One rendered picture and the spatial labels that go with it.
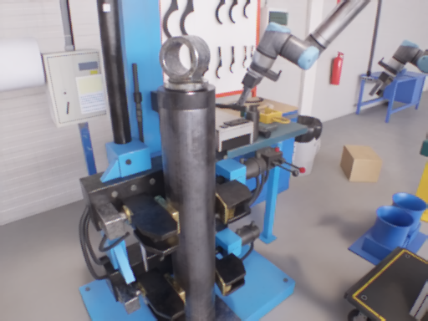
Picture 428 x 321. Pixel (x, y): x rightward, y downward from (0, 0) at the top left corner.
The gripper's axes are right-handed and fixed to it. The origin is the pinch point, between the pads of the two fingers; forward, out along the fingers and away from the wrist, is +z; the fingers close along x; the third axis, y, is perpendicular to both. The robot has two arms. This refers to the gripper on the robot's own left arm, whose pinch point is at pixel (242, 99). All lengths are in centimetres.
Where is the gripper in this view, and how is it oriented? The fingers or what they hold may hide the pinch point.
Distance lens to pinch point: 125.2
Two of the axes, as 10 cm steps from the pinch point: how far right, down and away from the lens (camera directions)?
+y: -8.3, -5.4, 1.6
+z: -3.8, 7.4, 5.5
